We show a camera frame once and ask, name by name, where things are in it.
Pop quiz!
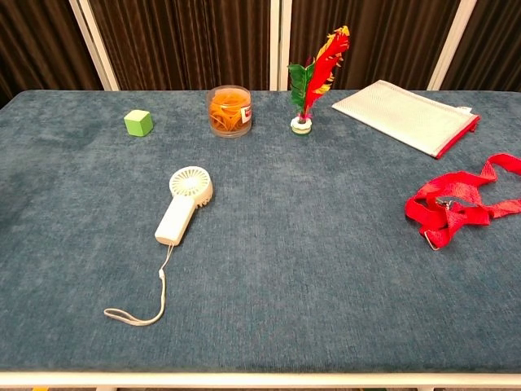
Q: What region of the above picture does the blue table cloth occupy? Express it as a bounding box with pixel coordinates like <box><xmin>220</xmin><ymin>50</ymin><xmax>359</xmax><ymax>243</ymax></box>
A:
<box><xmin>0</xmin><ymin>89</ymin><xmax>521</xmax><ymax>375</ymax></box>

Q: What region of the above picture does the clear jar of rubber bands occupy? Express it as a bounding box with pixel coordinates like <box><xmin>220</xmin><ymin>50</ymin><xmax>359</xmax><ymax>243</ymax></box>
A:
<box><xmin>205</xmin><ymin>84</ymin><xmax>253</xmax><ymax>139</ymax></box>

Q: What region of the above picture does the white table frame edge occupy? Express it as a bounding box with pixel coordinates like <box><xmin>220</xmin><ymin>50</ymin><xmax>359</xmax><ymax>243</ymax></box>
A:
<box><xmin>0</xmin><ymin>370</ymin><xmax>521</xmax><ymax>390</ymax></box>

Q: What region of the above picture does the dark brown curtain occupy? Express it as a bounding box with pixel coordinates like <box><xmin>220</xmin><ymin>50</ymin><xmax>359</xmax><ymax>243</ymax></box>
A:
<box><xmin>0</xmin><ymin>0</ymin><xmax>521</xmax><ymax>108</ymax></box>

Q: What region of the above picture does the red lanyard strap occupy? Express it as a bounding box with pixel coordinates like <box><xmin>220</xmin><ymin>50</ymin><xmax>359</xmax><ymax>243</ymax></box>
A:
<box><xmin>404</xmin><ymin>152</ymin><xmax>521</xmax><ymax>252</ymax></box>

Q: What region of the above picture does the green cube block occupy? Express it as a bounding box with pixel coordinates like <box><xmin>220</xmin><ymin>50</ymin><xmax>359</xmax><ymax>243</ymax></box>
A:
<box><xmin>123</xmin><ymin>109</ymin><xmax>155</xmax><ymax>138</ymax></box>

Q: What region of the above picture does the red green feather shuttlecock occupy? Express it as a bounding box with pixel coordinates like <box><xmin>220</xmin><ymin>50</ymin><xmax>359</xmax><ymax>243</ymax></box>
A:
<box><xmin>287</xmin><ymin>25</ymin><xmax>351</xmax><ymax>136</ymax></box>

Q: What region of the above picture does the white slanted frame post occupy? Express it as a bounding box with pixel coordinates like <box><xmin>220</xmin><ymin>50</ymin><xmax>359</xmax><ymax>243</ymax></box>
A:
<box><xmin>426</xmin><ymin>0</ymin><xmax>478</xmax><ymax>91</ymax></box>
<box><xmin>68</xmin><ymin>0</ymin><xmax>120</xmax><ymax>92</ymax></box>

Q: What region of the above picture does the white vertical frame post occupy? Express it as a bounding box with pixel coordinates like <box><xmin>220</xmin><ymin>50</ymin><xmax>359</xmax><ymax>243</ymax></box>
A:
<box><xmin>269</xmin><ymin>0</ymin><xmax>292</xmax><ymax>92</ymax></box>

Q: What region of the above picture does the white handheld fan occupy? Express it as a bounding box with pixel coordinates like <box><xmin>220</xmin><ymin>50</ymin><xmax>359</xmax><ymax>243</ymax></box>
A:
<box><xmin>103</xmin><ymin>168</ymin><xmax>214</xmax><ymax>327</ymax></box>

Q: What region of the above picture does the white mesh pouch red zipper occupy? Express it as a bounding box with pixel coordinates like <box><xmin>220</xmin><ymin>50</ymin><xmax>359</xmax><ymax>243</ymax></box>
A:
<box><xmin>331</xmin><ymin>79</ymin><xmax>481</xmax><ymax>160</ymax></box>

